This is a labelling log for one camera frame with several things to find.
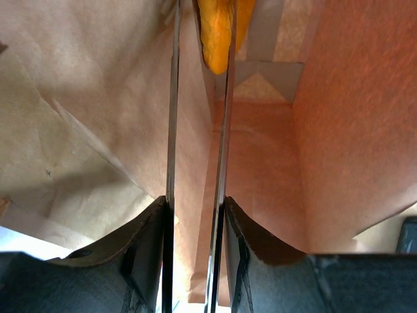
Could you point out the red paper bag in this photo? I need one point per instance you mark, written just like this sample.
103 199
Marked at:
323 136

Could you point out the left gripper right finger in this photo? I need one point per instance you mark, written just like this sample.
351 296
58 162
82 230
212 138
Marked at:
265 274

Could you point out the orange bread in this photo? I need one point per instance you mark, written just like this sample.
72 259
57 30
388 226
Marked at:
216 19

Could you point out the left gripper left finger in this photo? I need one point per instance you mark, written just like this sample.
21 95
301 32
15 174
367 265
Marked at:
117 273

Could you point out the metal tongs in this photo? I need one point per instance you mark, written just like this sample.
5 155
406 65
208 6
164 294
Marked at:
191 96

